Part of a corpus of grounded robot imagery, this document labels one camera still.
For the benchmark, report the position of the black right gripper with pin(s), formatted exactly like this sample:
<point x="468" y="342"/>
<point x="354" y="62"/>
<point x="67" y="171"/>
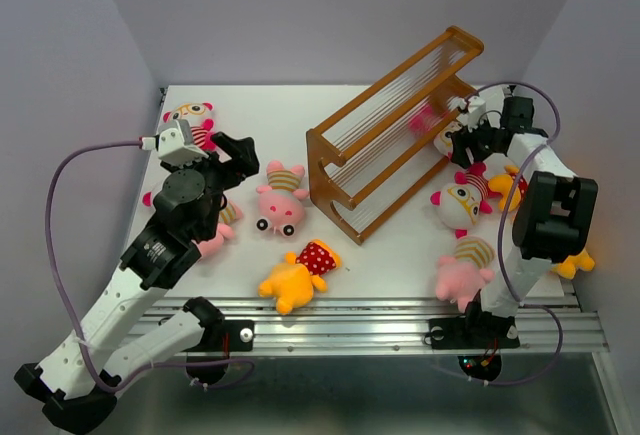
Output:
<point x="462" y="139"/>

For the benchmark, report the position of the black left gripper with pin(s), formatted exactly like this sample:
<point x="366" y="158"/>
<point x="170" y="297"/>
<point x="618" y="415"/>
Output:
<point x="244" y="164"/>

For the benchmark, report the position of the white glasses plush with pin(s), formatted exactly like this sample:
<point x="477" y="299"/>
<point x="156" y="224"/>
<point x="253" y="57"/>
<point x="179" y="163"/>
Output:
<point x="460" y="204"/>
<point x="149" y="195"/>
<point x="200" y="118"/>
<point x="442" y="137"/>

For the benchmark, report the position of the yellow bear plush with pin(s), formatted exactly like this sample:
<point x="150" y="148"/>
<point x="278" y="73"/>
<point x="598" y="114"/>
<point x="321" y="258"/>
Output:
<point x="574" y="263"/>
<point x="293" y="282"/>
<point x="500" y="186"/>

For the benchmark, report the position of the pink plush with wheels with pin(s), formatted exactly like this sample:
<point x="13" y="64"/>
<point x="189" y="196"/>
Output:
<point x="280" y="200"/>

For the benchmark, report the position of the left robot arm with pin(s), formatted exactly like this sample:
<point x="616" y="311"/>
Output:
<point x="79" y="383"/>

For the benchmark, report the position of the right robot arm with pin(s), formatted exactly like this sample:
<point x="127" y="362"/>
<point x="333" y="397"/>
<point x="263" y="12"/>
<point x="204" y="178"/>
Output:
<point x="551" y="223"/>

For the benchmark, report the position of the pink plush under left arm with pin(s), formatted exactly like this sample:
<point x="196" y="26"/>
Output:
<point x="227" y="217"/>

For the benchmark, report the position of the wooden toy shelf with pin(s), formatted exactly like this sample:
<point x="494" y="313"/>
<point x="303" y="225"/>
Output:
<point x="373" y="154"/>

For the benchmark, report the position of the pink plush, front right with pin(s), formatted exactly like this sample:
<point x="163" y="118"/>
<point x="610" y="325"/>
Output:
<point x="460" y="276"/>

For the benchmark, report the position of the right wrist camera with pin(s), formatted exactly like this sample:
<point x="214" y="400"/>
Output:
<point x="470" y="110"/>

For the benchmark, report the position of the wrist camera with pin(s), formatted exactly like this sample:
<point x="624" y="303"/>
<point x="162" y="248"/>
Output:
<point x="174" y="144"/>
<point x="470" y="110"/>

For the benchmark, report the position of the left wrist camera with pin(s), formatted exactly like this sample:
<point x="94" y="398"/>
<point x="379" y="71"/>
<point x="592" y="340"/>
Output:
<point x="174" y="144"/>

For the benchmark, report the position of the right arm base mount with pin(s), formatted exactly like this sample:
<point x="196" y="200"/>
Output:
<point x="479" y="342"/>

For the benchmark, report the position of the aluminium rail frame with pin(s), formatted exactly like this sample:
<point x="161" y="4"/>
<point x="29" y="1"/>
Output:
<point x="398" y="326"/>

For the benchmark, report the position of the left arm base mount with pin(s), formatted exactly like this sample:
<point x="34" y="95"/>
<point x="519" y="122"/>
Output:
<point x="216" y="368"/>

